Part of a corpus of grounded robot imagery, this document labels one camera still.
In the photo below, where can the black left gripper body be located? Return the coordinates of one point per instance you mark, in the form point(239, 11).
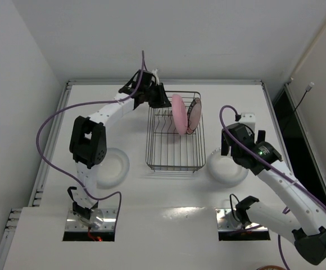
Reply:
point(157, 95)

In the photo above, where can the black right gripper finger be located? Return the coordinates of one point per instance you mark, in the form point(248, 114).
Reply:
point(260, 136)
point(225, 143)

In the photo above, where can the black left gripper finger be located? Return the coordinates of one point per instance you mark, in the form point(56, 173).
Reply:
point(166, 102)
point(155, 97)

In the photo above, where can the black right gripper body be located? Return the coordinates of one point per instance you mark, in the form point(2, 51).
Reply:
point(236, 147)

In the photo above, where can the pink plate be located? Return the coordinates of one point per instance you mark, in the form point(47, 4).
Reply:
point(179, 114)

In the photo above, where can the pale blue fluted plate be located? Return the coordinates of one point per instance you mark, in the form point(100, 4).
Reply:
point(224, 170)

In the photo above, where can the green rimmed printed plate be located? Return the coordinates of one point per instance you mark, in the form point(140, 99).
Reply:
point(194, 115)

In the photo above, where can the white deep plate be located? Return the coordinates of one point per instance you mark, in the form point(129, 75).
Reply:
point(113, 170)

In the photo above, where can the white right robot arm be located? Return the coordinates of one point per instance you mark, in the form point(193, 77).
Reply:
point(305, 227)

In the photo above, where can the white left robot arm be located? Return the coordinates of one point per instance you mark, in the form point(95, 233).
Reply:
point(88, 143)

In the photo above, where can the brown round object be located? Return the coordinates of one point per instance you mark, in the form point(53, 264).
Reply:
point(271, 267)

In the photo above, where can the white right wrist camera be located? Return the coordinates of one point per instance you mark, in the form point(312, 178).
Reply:
point(249, 121)

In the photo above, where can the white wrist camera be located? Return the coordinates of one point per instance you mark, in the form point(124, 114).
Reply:
point(249, 121)
point(155, 73)

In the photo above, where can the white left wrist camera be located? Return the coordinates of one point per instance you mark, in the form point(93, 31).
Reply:
point(155, 73)

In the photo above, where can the grey wire dish rack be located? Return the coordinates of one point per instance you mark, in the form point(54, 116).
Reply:
point(167, 150)

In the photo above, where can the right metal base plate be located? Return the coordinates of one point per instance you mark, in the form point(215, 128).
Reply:
point(227, 224)

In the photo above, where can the metal base plate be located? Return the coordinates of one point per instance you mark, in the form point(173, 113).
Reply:
point(101, 220)
point(227, 224)

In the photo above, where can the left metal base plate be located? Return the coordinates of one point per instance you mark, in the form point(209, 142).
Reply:
point(101, 220)

